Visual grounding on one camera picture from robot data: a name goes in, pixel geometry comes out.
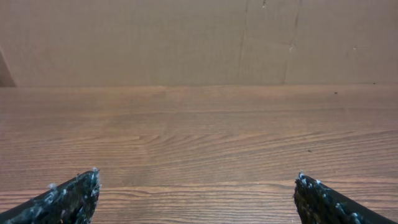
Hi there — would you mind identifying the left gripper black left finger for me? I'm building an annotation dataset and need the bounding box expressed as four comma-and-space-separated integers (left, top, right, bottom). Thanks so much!
1, 168, 100, 224

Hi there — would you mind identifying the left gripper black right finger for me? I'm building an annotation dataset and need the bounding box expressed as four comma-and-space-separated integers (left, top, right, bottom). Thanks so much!
294, 172, 395, 224

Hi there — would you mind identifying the cardboard back panel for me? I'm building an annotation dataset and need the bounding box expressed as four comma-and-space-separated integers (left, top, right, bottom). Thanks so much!
1, 0, 397, 87

